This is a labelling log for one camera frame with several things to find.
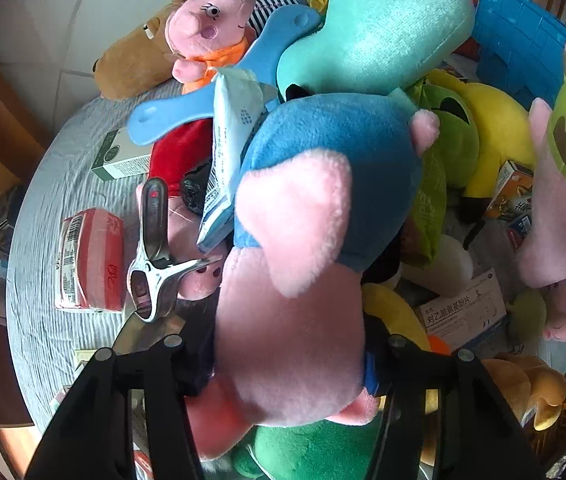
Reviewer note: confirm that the red plush cloth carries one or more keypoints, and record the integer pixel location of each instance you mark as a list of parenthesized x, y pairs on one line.
[(178, 150)]

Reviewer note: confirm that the teal plush toy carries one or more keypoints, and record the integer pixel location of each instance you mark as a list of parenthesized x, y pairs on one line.
[(378, 30)]

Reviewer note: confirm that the pink plush green hat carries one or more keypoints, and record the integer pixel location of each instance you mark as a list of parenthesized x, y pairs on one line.
[(563, 200)]

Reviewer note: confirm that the navy white striped cloth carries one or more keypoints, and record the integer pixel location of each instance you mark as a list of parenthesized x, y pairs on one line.
[(263, 12)]

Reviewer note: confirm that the small white green box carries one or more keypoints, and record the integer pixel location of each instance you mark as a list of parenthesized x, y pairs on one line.
[(83, 360)]

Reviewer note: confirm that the metal garlic press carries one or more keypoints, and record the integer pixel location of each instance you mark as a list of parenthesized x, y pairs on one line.
[(153, 240)]

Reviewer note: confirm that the pink pig plush orange scarf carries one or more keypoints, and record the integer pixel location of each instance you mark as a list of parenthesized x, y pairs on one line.
[(203, 25)]

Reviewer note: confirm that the pale pink plush toy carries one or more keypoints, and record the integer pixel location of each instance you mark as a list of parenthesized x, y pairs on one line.
[(188, 260)]

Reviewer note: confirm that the blue plastic paddle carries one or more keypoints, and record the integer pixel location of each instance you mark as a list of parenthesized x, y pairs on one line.
[(273, 40)]

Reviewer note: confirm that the yellow orange plush toy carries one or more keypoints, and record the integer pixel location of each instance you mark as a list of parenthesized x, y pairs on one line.
[(393, 315)]

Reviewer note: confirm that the pink pig plush blue shirt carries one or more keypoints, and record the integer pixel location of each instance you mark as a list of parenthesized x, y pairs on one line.
[(313, 210)]

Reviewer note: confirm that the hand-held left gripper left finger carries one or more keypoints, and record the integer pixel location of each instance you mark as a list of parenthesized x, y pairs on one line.
[(163, 385)]

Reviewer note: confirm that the dark green plush toy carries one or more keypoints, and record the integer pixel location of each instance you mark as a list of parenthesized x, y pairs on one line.
[(313, 450)]

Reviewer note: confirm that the blue plastic basket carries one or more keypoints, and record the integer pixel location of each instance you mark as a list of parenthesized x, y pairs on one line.
[(518, 45)]

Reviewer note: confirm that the tan plush toy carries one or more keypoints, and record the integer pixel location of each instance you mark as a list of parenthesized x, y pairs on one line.
[(528, 385)]

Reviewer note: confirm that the white blue-print packet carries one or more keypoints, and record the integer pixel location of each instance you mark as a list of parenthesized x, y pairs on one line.
[(230, 125)]

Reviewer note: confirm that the brown bear plush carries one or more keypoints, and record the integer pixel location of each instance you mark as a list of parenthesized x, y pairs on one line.
[(130, 65)]

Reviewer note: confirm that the red white wrapped packet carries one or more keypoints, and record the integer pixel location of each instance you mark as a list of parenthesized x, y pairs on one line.
[(93, 260)]

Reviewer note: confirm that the green frog plush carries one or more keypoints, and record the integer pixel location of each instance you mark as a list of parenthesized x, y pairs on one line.
[(443, 160)]

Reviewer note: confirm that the orange white carton box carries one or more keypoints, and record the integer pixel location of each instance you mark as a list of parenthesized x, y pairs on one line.
[(513, 190)]

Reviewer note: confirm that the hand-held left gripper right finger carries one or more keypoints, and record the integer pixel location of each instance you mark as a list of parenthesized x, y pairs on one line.
[(418, 375)]

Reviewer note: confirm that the grey cloth-covered desktop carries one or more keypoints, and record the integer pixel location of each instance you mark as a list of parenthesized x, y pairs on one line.
[(58, 170)]

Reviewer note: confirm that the black crinkled object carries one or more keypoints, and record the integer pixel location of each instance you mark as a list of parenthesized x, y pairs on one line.
[(195, 190)]

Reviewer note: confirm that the white plush ball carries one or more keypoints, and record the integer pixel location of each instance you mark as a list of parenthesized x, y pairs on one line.
[(450, 265)]

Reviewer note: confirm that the white blue medicine box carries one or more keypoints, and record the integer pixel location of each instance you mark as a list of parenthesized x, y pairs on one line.
[(468, 310)]

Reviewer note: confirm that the green white carton box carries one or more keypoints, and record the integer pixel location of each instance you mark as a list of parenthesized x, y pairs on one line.
[(120, 155)]

